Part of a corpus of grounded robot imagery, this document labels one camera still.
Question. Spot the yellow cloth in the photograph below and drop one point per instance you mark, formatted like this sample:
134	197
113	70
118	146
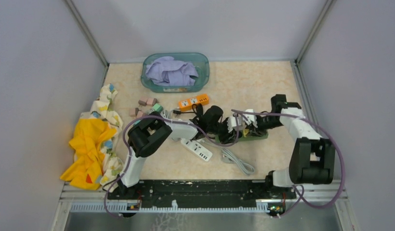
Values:
88	137

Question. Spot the patterned cream cloth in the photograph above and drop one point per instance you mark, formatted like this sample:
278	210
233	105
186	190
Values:
102	109

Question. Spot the lavender crumpled cloth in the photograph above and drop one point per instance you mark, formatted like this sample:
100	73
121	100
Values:
168	72

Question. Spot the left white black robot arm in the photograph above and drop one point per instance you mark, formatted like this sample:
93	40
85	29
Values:
144	136

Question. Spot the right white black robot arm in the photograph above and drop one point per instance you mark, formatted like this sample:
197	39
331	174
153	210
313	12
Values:
312	159

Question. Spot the green power strip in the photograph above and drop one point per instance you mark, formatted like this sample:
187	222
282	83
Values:
249	138

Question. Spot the white power strip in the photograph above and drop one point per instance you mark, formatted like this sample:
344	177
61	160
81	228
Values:
197	149

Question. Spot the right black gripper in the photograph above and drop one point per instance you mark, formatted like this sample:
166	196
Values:
252	125

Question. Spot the orange power strip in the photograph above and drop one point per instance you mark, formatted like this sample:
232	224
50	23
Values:
186	105

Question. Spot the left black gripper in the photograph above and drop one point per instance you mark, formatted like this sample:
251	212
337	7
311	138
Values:
230	138

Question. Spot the yellow plug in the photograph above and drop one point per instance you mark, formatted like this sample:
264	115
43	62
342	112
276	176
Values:
246	132

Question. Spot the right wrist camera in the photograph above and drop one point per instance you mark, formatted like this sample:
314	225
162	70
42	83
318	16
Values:
250	119

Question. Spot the pink plug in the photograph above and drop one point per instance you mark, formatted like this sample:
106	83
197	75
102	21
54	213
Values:
142	102
151	101
133	112
140	114

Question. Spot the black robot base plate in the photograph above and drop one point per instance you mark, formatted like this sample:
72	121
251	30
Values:
201	193

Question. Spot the teal plastic basin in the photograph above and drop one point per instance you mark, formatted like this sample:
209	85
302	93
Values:
199	60

